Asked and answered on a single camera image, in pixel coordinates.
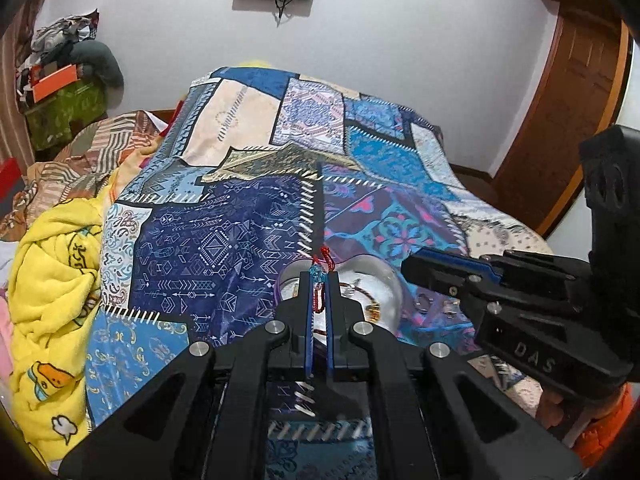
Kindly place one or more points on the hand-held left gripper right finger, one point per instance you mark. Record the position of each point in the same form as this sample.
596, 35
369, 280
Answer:
330, 332

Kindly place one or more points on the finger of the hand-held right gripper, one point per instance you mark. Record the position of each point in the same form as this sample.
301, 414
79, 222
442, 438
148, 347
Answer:
545, 267
440, 280

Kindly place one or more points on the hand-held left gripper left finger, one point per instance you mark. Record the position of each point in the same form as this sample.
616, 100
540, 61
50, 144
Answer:
309, 332

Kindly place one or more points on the clear plastic bowl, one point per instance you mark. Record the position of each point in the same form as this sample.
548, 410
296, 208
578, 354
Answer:
370, 275

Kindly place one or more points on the person's right forearm orange sleeve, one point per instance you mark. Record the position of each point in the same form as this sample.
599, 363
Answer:
605, 430

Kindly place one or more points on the person's right hand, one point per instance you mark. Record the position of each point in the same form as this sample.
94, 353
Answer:
557, 412

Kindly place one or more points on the small silver earring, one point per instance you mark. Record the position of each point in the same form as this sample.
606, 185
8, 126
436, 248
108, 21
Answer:
452, 308

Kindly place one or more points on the blue patchwork blanket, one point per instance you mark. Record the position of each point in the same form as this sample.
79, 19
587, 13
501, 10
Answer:
225, 220

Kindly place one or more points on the wooden door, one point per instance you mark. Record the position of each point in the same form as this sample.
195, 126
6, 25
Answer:
565, 110

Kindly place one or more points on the yellow cartoon blanket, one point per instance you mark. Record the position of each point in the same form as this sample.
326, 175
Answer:
55, 300

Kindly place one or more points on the brown striped blanket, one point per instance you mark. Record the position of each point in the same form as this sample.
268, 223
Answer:
70, 160

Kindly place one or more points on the green patterned box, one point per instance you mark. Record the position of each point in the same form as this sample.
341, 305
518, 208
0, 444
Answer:
62, 110

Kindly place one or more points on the orange flat box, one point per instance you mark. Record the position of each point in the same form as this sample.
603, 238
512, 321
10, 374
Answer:
52, 82

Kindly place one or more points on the pile of clothes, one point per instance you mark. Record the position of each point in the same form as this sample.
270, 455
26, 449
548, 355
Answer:
60, 35

